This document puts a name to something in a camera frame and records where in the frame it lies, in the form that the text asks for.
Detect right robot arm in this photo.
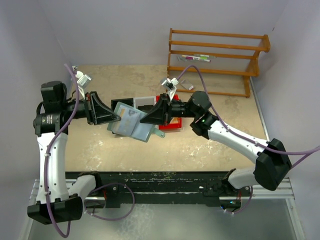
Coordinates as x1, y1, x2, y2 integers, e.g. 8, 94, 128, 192
141, 91, 292, 191

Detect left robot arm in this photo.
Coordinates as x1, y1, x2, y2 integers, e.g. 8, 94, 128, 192
27, 81, 121, 225

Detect red bin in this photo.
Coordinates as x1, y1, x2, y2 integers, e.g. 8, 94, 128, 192
158, 93, 183, 131

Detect white bin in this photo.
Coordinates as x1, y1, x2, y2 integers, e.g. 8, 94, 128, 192
133, 96, 157, 111

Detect black bin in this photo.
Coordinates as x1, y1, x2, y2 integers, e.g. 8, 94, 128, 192
110, 98, 134, 111

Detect grey clip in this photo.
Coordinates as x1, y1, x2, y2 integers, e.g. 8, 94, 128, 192
177, 56, 187, 62

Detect purple marker pen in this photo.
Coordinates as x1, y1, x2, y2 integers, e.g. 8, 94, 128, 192
181, 55, 211, 63

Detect wooden shelf rack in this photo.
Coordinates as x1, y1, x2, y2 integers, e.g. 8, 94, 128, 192
166, 28, 271, 98

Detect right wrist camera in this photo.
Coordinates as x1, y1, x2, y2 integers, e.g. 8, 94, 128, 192
160, 77, 179, 101

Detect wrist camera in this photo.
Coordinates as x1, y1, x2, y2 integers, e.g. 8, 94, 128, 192
75, 71, 92, 94
160, 77, 179, 101

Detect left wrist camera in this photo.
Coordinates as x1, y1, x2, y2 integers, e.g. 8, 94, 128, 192
75, 71, 92, 94

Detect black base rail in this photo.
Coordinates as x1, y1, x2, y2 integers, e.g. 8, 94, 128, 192
43, 171, 278, 208

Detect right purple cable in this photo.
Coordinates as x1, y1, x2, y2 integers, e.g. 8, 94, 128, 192
174, 65, 320, 216

